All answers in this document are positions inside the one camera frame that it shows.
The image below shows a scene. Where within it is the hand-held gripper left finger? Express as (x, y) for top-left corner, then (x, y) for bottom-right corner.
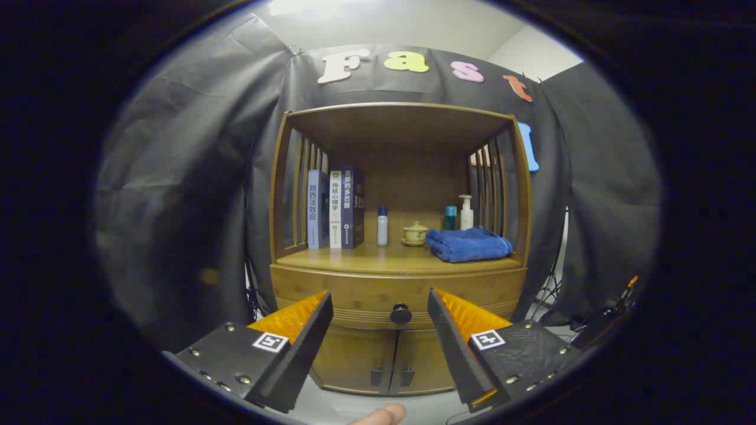
(162, 289), (334, 414)

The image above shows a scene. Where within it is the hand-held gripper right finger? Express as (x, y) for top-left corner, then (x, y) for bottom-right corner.
(428, 287), (586, 413)

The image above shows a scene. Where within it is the wooden drawer with black knob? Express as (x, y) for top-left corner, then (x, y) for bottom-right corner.
(270, 264), (528, 331)

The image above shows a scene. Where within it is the wooden cabinet door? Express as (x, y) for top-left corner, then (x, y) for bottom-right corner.
(390, 329), (455, 395)
(311, 326), (399, 395)

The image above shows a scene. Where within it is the wooden countertop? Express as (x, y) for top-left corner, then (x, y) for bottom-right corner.
(275, 239), (523, 275)

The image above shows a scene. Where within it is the wooden cabinet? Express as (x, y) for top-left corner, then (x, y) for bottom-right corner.
(269, 102), (533, 396)

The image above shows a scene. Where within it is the folded blue towel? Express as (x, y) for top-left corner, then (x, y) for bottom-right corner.
(425, 227), (513, 263)

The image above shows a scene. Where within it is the black light stand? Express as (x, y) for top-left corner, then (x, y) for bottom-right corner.
(532, 260), (568, 322)

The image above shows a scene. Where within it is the beige lidded teacup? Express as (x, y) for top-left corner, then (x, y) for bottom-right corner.
(402, 221), (429, 247)

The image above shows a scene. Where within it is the light blue book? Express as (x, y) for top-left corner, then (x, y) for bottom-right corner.
(307, 170), (330, 250)

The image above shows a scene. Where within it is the white book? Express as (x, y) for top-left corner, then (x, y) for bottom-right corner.
(329, 171), (343, 249)

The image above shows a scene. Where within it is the dark blue book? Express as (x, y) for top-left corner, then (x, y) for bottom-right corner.
(341, 165), (365, 249)

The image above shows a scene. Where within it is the black device with orange tip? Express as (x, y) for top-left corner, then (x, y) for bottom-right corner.
(570, 275), (640, 350)

